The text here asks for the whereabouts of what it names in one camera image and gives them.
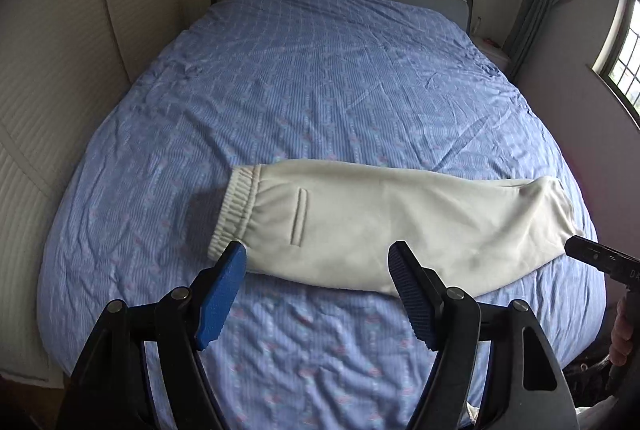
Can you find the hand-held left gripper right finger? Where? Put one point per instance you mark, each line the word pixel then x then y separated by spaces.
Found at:
pixel 412 297

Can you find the white ribbed wardrobe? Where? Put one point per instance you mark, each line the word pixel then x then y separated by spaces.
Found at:
pixel 60 85

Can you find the window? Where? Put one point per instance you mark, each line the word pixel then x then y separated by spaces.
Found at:
pixel 622 50

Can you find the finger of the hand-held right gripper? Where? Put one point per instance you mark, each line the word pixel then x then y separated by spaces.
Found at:
pixel 582 251

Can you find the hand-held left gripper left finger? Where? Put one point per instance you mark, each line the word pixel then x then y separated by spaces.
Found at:
pixel 220 297

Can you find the white nightstand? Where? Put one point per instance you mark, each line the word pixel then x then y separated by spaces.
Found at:
pixel 492 52

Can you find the cream sweatpants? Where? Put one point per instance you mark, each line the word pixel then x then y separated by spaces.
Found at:
pixel 380 220

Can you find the person's right hand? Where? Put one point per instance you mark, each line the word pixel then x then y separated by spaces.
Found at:
pixel 621 327

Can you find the blue patterned bedsheet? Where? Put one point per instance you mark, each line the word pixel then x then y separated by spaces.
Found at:
pixel 310 85

